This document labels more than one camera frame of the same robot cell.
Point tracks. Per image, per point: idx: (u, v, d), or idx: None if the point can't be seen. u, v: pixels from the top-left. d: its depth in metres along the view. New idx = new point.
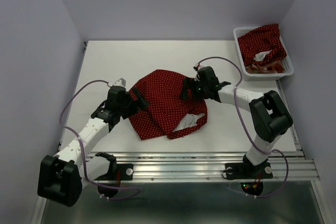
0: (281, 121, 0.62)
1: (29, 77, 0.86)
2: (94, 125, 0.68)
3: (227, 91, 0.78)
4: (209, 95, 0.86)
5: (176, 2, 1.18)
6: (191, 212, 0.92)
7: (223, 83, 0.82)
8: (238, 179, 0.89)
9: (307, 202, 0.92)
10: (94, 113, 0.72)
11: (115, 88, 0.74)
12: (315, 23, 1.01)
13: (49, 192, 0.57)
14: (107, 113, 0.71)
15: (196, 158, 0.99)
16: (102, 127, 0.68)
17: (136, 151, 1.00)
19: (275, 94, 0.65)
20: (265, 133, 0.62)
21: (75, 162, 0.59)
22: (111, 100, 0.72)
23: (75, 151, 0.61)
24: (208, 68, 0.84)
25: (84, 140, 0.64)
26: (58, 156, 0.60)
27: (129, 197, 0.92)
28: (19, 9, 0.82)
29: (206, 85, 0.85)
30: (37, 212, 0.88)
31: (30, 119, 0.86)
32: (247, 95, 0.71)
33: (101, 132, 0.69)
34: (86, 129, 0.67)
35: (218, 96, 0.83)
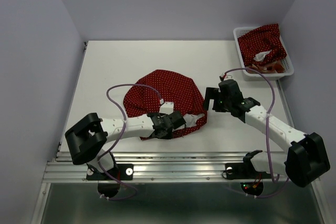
0: (318, 169, 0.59)
1: (29, 77, 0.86)
2: (143, 121, 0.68)
3: (257, 116, 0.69)
4: (232, 113, 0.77)
5: (176, 2, 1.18)
6: (191, 212, 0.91)
7: (251, 103, 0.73)
8: (237, 179, 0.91)
9: (307, 202, 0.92)
10: (150, 113, 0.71)
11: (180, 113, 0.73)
12: (315, 23, 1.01)
13: (73, 140, 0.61)
14: (160, 121, 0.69)
15: (196, 158, 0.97)
16: (148, 127, 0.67)
17: (136, 152, 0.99)
19: (319, 139, 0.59)
20: (299, 178, 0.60)
21: (108, 135, 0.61)
22: (170, 118, 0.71)
23: (114, 128, 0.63)
24: (231, 82, 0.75)
25: (127, 126, 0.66)
26: (102, 119, 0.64)
27: (129, 197, 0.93)
28: (18, 9, 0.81)
29: (229, 100, 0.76)
30: (38, 210, 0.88)
31: (30, 119, 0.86)
32: (283, 131, 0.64)
33: (143, 131, 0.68)
34: (136, 119, 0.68)
35: (242, 115, 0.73)
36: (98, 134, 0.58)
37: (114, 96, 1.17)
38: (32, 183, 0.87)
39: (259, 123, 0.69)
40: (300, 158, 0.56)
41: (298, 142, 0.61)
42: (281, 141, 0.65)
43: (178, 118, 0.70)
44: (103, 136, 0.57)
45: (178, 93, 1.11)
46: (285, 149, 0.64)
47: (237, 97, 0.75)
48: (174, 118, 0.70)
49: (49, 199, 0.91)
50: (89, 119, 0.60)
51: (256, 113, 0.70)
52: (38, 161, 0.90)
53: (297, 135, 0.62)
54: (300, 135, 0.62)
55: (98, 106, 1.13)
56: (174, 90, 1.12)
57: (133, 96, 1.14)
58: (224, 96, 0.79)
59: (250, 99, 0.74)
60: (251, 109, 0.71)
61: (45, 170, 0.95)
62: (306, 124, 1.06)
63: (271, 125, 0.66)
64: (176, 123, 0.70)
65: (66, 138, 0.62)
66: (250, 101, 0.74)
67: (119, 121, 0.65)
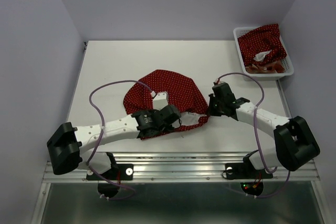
0: (307, 150, 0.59)
1: (29, 77, 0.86)
2: (126, 124, 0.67)
3: (246, 110, 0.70)
4: (225, 113, 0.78)
5: (176, 2, 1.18)
6: (191, 212, 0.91)
7: (240, 101, 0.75)
8: (238, 179, 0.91)
9: (307, 202, 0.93)
10: (137, 113, 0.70)
11: (174, 107, 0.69)
12: (315, 22, 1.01)
13: (51, 151, 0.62)
14: (148, 121, 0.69)
15: (196, 158, 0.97)
16: (130, 130, 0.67)
17: (132, 152, 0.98)
19: (302, 121, 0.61)
20: (289, 161, 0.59)
21: (81, 146, 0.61)
22: (160, 115, 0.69)
23: (90, 136, 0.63)
24: (224, 84, 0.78)
25: (105, 132, 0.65)
26: (76, 129, 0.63)
27: (125, 198, 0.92)
28: (18, 9, 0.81)
29: (222, 102, 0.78)
30: (38, 209, 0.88)
31: (29, 119, 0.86)
32: (270, 119, 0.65)
33: (127, 134, 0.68)
34: (117, 123, 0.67)
35: (234, 114, 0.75)
36: (71, 144, 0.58)
37: (114, 96, 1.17)
38: (32, 183, 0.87)
39: (247, 116, 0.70)
40: (284, 138, 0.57)
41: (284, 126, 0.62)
42: (269, 129, 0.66)
43: (170, 115, 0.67)
44: (75, 147, 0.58)
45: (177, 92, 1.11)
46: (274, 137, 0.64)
47: (228, 97, 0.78)
48: (165, 116, 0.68)
49: (48, 199, 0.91)
50: (63, 130, 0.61)
51: (245, 108, 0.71)
52: (37, 161, 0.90)
53: (281, 120, 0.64)
54: (284, 120, 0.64)
55: (98, 106, 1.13)
56: (174, 89, 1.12)
57: (133, 96, 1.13)
58: (218, 98, 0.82)
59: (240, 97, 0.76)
60: (241, 106, 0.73)
61: (45, 170, 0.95)
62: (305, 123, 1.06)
63: (258, 115, 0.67)
64: (170, 119, 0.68)
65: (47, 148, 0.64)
66: (239, 99, 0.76)
67: (97, 128, 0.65)
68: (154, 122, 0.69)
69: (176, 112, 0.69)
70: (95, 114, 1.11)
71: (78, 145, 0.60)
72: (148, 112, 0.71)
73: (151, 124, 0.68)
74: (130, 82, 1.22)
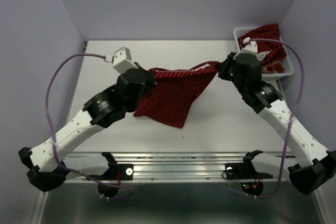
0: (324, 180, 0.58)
1: (29, 78, 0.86)
2: (78, 123, 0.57)
3: (278, 116, 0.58)
4: (247, 102, 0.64)
5: (176, 2, 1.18)
6: (191, 212, 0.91)
7: (271, 94, 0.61)
8: (238, 179, 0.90)
9: (307, 202, 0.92)
10: (87, 104, 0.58)
11: (132, 75, 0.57)
12: (315, 22, 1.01)
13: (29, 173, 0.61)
14: (104, 108, 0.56)
15: (196, 158, 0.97)
16: (82, 129, 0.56)
17: (135, 151, 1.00)
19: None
20: (303, 188, 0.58)
21: (39, 170, 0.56)
22: (119, 89, 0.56)
23: (46, 155, 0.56)
24: (255, 64, 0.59)
25: (59, 146, 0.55)
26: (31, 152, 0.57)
27: (123, 198, 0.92)
28: (18, 8, 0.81)
29: (247, 86, 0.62)
30: (38, 209, 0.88)
31: (29, 119, 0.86)
32: (306, 145, 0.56)
33: (85, 134, 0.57)
34: (69, 125, 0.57)
35: (259, 106, 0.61)
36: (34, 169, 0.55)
37: None
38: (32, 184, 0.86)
39: (277, 123, 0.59)
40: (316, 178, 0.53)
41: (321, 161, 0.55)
42: (298, 151, 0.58)
43: (125, 86, 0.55)
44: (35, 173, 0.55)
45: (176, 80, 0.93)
46: (300, 161, 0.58)
47: (255, 81, 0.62)
48: (124, 88, 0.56)
49: (49, 199, 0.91)
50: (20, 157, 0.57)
51: (278, 112, 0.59)
52: None
53: (319, 150, 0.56)
54: (322, 151, 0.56)
55: None
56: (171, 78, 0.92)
57: None
58: (240, 77, 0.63)
59: (269, 87, 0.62)
60: (272, 104, 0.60)
61: None
62: (305, 123, 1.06)
63: (293, 133, 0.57)
64: (132, 88, 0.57)
65: None
66: (269, 89, 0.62)
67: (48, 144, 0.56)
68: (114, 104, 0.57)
69: (137, 78, 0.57)
70: None
71: (37, 169, 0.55)
72: (104, 94, 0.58)
73: (112, 108, 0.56)
74: None
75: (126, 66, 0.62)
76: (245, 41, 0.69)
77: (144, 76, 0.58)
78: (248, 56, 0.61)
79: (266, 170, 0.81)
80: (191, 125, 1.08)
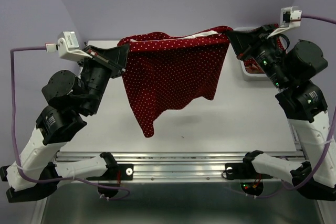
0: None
1: (30, 76, 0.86)
2: (34, 143, 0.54)
3: (316, 134, 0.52)
4: (283, 104, 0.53)
5: (176, 2, 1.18)
6: (191, 212, 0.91)
7: (318, 102, 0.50)
8: (237, 179, 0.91)
9: (308, 203, 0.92)
10: (39, 122, 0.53)
11: (52, 88, 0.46)
12: (315, 22, 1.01)
13: None
14: (49, 126, 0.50)
15: (196, 158, 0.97)
16: (40, 149, 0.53)
17: (136, 151, 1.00)
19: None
20: (308, 194, 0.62)
21: (15, 190, 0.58)
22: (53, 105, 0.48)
23: (16, 176, 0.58)
24: (320, 66, 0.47)
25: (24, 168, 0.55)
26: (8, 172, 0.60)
27: (120, 198, 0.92)
28: (20, 8, 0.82)
29: (292, 87, 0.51)
30: (38, 209, 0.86)
31: (29, 118, 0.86)
32: (334, 167, 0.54)
33: (43, 153, 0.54)
34: (28, 145, 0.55)
35: (300, 113, 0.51)
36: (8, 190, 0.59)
37: (114, 96, 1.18)
38: None
39: (311, 139, 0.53)
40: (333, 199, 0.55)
41: None
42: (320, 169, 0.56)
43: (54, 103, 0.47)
44: (9, 194, 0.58)
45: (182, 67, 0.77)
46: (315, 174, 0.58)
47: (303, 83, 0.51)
48: (55, 105, 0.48)
49: (48, 199, 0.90)
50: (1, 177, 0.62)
51: (318, 128, 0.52)
52: None
53: None
54: None
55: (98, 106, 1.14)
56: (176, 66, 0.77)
57: None
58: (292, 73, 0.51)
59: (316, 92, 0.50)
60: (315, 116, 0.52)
61: None
62: None
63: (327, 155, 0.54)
64: (66, 102, 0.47)
65: None
66: (315, 95, 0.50)
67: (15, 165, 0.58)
68: (58, 117, 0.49)
69: (59, 89, 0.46)
70: (95, 114, 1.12)
71: (11, 190, 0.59)
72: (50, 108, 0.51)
73: (59, 123, 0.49)
74: None
75: (74, 56, 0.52)
76: (294, 17, 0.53)
77: (69, 78, 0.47)
78: (307, 50, 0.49)
79: (268, 172, 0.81)
80: (191, 126, 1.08)
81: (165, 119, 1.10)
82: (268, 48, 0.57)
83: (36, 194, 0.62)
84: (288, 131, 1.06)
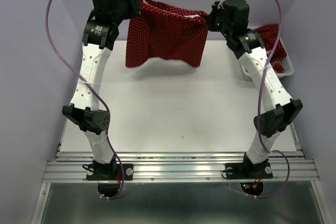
0: (282, 127, 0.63)
1: (29, 76, 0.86)
2: (92, 56, 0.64)
3: (255, 63, 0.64)
4: (230, 45, 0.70)
5: (177, 2, 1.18)
6: (192, 212, 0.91)
7: (254, 40, 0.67)
8: (238, 179, 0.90)
9: (307, 202, 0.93)
10: (85, 36, 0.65)
11: None
12: (314, 22, 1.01)
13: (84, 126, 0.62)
14: (97, 31, 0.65)
15: (196, 158, 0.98)
16: (101, 57, 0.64)
17: (137, 151, 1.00)
19: (300, 106, 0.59)
20: (263, 129, 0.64)
21: (91, 108, 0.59)
22: (101, 10, 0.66)
23: (86, 96, 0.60)
24: (244, 8, 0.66)
25: (91, 82, 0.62)
26: (73, 104, 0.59)
27: (115, 196, 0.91)
28: (19, 8, 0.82)
29: (232, 29, 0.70)
30: (37, 213, 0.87)
31: (30, 118, 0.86)
32: (274, 91, 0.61)
33: (102, 64, 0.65)
34: (84, 64, 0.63)
35: (240, 49, 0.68)
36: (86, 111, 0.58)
37: (114, 96, 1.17)
38: (32, 183, 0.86)
39: (253, 69, 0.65)
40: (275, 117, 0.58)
41: (283, 106, 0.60)
42: (265, 96, 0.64)
43: (101, 1, 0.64)
44: (90, 112, 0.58)
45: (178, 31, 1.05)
46: (265, 104, 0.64)
47: (239, 25, 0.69)
48: (103, 5, 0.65)
49: (49, 199, 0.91)
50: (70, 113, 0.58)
51: (255, 58, 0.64)
52: (37, 160, 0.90)
53: (283, 97, 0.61)
54: (285, 98, 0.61)
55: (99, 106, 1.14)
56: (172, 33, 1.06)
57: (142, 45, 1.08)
58: (229, 20, 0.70)
59: (254, 34, 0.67)
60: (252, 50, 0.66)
61: (45, 170, 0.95)
62: (305, 123, 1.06)
63: (266, 79, 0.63)
64: (109, 1, 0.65)
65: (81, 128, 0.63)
66: (253, 35, 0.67)
67: (81, 86, 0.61)
68: (103, 25, 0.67)
69: None
70: None
71: (89, 108, 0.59)
72: (90, 24, 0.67)
73: (105, 28, 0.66)
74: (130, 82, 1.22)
75: None
76: None
77: None
78: (236, 1, 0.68)
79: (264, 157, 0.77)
80: (192, 125, 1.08)
81: (165, 118, 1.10)
82: (220, 14, 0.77)
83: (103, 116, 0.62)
84: (286, 132, 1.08)
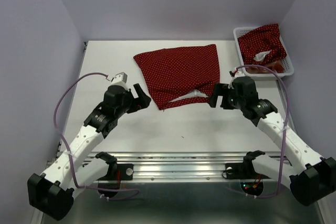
0: (323, 192, 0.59)
1: (28, 76, 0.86)
2: (85, 136, 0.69)
3: (272, 126, 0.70)
4: (245, 114, 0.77)
5: (176, 3, 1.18)
6: (192, 212, 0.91)
7: (268, 107, 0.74)
8: (237, 179, 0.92)
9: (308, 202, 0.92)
10: (88, 119, 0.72)
11: (112, 90, 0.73)
12: (314, 22, 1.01)
13: (39, 206, 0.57)
14: (100, 121, 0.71)
15: (196, 158, 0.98)
16: (94, 138, 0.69)
17: (137, 151, 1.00)
19: (335, 164, 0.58)
20: (303, 198, 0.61)
21: (60, 182, 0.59)
22: (107, 104, 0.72)
23: (62, 170, 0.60)
24: (249, 82, 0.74)
25: (74, 155, 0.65)
26: (44, 174, 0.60)
27: (129, 197, 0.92)
28: (18, 8, 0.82)
29: (244, 100, 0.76)
30: (38, 212, 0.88)
31: (29, 118, 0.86)
32: (299, 151, 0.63)
33: (92, 144, 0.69)
34: (76, 140, 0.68)
35: (255, 118, 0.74)
36: (52, 186, 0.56)
37: None
38: None
39: (273, 133, 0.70)
40: (311, 182, 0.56)
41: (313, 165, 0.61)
42: (293, 158, 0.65)
43: (112, 98, 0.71)
44: (58, 187, 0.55)
45: (188, 68, 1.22)
46: (296, 167, 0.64)
47: (250, 98, 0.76)
48: (112, 100, 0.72)
49: None
50: (34, 183, 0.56)
51: (272, 122, 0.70)
52: (37, 160, 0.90)
53: (313, 157, 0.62)
54: (315, 158, 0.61)
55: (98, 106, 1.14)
56: (184, 70, 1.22)
57: (158, 77, 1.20)
58: (237, 94, 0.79)
59: (266, 103, 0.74)
60: (267, 116, 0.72)
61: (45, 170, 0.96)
62: (305, 123, 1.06)
63: (287, 141, 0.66)
64: (118, 98, 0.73)
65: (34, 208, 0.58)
66: (266, 104, 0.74)
67: (63, 158, 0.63)
68: (105, 117, 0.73)
69: (118, 90, 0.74)
70: None
71: (58, 183, 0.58)
72: (95, 113, 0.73)
73: (107, 119, 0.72)
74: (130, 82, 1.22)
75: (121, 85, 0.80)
76: (234, 71, 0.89)
77: (123, 87, 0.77)
78: (242, 78, 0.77)
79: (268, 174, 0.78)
80: (192, 125, 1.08)
81: (165, 118, 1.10)
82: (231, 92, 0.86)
83: (63, 200, 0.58)
84: None
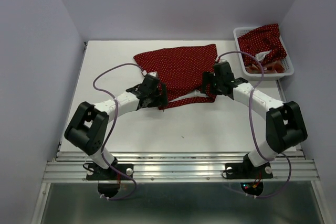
0: (293, 134, 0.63)
1: (28, 77, 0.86)
2: (127, 96, 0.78)
3: (243, 91, 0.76)
4: (223, 92, 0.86)
5: (176, 3, 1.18)
6: (192, 212, 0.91)
7: (240, 81, 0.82)
8: (237, 179, 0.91)
9: (308, 202, 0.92)
10: (129, 89, 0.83)
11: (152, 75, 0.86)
12: (314, 22, 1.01)
13: (75, 134, 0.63)
14: (139, 93, 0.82)
15: (196, 158, 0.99)
16: (134, 99, 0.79)
17: (137, 151, 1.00)
19: (296, 106, 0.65)
20: (276, 144, 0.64)
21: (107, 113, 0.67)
22: (145, 85, 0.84)
23: (108, 107, 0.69)
24: (224, 63, 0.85)
25: (120, 103, 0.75)
26: (94, 105, 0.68)
27: (123, 198, 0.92)
28: (18, 9, 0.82)
29: (221, 80, 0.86)
30: (37, 212, 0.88)
31: (29, 118, 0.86)
32: (264, 101, 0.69)
33: (132, 104, 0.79)
34: (120, 96, 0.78)
35: (231, 92, 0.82)
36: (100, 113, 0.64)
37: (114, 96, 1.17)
38: (31, 183, 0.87)
39: (244, 97, 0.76)
40: (275, 119, 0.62)
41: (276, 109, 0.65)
42: (262, 110, 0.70)
43: (151, 81, 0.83)
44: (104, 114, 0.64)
45: (188, 68, 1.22)
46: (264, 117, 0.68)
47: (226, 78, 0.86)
48: (150, 82, 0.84)
49: (48, 200, 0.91)
50: (84, 108, 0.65)
51: (243, 88, 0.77)
52: (37, 160, 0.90)
53: (276, 103, 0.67)
54: (279, 103, 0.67)
55: None
56: (184, 70, 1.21)
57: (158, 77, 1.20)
58: (217, 76, 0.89)
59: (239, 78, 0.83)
60: (239, 86, 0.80)
61: (45, 170, 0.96)
62: (304, 123, 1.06)
63: (254, 97, 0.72)
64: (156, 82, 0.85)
65: (67, 138, 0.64)
66: (239, 80, 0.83)
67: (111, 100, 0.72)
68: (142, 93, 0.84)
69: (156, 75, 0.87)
70: None
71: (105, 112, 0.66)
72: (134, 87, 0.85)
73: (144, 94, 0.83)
74: (130, 81, 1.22)
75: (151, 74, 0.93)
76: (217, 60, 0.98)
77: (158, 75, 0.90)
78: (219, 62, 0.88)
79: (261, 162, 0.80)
80: (192, 125, 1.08)
81: (165, 118, 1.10)
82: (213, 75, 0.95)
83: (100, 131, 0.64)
84: None
